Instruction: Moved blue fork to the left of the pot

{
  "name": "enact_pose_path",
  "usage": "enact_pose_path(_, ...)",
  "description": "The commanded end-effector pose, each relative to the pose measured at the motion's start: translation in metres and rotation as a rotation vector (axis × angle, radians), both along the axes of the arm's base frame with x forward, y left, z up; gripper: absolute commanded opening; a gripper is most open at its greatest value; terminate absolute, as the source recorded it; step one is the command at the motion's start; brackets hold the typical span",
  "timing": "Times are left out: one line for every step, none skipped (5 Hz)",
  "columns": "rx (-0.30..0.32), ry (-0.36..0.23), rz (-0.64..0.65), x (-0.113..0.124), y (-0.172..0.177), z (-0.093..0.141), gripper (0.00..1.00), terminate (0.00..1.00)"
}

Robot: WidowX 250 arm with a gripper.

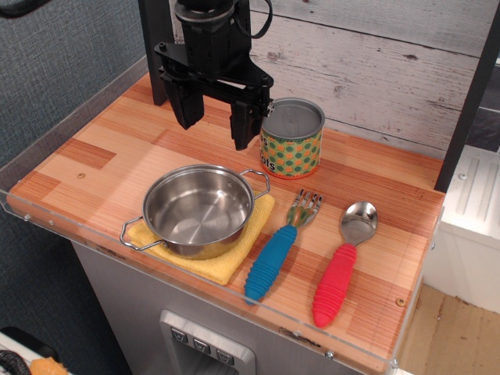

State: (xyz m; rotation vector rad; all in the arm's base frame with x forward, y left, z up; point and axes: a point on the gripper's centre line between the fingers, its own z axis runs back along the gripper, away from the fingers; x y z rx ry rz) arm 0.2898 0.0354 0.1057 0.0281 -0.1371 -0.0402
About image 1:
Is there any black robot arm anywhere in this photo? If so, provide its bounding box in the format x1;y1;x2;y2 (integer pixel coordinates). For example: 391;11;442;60
155;1;273;150

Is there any dark vertical post right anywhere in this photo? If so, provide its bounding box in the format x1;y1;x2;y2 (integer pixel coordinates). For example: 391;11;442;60
434;5;499;193

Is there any stainless steel pot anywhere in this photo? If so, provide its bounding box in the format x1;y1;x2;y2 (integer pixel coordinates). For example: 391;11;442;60
120;164;270;259

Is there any green orange patterned can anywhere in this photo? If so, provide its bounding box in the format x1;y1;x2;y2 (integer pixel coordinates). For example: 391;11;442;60
260;97;325;180

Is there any silver dispenser panel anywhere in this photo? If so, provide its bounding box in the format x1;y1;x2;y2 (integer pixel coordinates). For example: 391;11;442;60
159;309;257;375

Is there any orange object bottom left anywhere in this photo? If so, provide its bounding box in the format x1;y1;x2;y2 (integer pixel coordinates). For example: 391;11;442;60
29;357;69;375

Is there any yellow cloth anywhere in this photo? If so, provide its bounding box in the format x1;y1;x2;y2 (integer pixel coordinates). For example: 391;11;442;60
146;194;275;285

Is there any clear acrylic table guard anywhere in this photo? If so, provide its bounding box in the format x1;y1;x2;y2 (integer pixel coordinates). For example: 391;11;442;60
1;60;444;374

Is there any dark vertical post left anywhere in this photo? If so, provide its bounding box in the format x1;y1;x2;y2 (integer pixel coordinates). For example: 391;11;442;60
137;0;174;105

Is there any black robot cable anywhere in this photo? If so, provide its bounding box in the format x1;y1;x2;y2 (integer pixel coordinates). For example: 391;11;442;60
230;0;273;40

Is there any grey toy fridge cabinet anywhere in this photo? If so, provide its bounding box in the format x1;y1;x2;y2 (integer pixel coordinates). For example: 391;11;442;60
73;243;355;374

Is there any red handled metal spoon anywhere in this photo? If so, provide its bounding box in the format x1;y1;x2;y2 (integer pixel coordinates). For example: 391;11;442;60
312;201;378;328

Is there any blue handled metal fork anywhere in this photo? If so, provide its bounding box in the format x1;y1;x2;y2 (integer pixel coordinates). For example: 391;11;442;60
245;189;323;301

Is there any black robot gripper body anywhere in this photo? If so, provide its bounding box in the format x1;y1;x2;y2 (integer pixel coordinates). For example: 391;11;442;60
155;14;273;116

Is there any dark vertical post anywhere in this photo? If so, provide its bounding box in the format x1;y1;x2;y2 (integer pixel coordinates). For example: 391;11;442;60
137;0;174;105
434;5;499;193

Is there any white toy sink unit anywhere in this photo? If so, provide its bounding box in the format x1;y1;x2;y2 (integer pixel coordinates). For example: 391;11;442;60
423;145;499;313

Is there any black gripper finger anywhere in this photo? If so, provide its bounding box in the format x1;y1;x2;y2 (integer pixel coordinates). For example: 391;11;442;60
165;77;205;130
230;102;263;151

